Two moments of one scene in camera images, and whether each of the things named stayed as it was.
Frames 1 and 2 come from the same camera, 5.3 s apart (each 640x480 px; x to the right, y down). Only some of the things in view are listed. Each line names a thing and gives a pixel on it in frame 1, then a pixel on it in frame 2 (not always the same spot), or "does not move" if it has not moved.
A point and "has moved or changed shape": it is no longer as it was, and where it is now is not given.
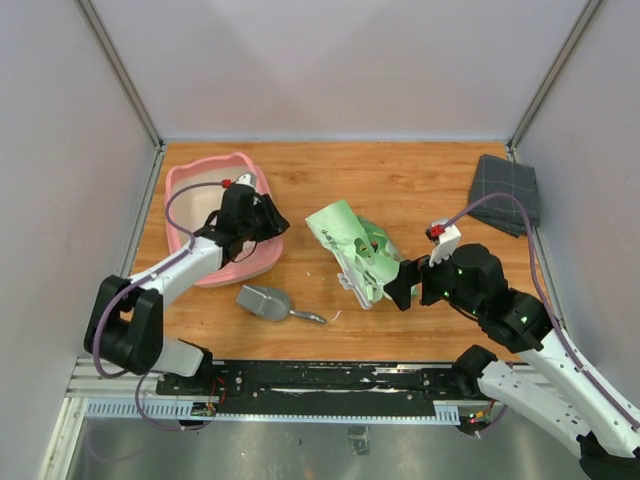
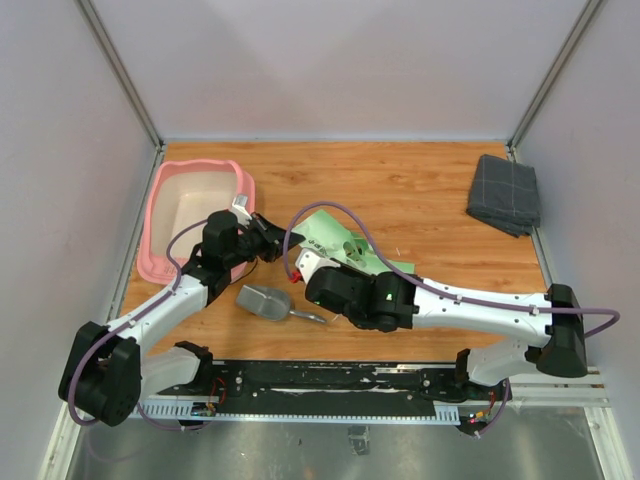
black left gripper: [275, 223] → [273, 237]
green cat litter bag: [366, 251] has moved or changed shape
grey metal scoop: [270, 304] does not move
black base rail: [322, 388] does not move
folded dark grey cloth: [495, 174] does not move
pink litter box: [192, 208] has moved or changed shape
